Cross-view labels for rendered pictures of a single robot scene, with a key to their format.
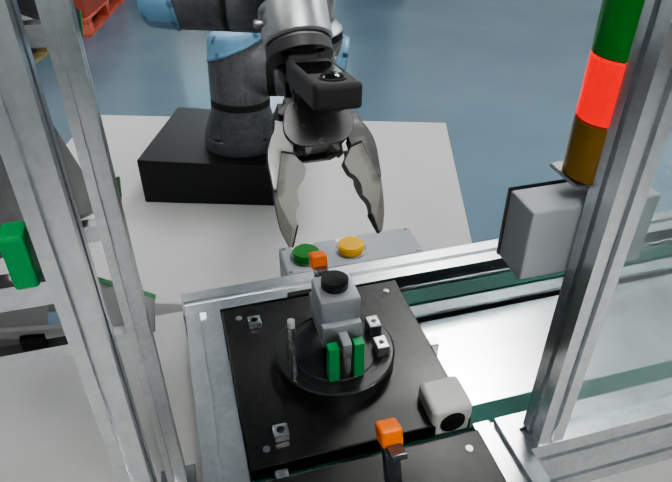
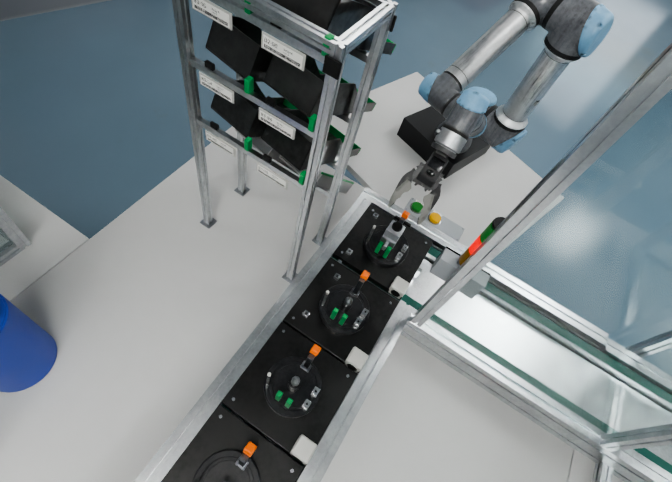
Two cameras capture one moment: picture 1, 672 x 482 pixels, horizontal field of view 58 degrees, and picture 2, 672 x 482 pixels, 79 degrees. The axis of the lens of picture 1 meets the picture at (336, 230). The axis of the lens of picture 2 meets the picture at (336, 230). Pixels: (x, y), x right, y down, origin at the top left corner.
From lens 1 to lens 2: 0.59 m
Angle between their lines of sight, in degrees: 30
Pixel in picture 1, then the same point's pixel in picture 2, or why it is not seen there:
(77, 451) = not seen: hidden behind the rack
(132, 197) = (394, 128)
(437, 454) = (380, 295)
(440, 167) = not seen: hidden behind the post
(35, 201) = (309, 174)
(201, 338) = (357, 206)
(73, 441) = not seen: hidden behind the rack
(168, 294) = (369, 179)
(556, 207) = (448, 262)
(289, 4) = (448, 135)
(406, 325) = (417, 258)
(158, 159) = (411, 123)
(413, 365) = (404, 270)
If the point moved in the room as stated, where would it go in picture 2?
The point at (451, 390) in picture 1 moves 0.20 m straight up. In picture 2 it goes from (403, 285) to (429, 251)
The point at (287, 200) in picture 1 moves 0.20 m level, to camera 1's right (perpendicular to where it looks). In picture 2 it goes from (397, 193) to (452, 245)
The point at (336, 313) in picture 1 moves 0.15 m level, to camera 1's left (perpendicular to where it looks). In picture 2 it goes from (389, 235) to (354, 200)
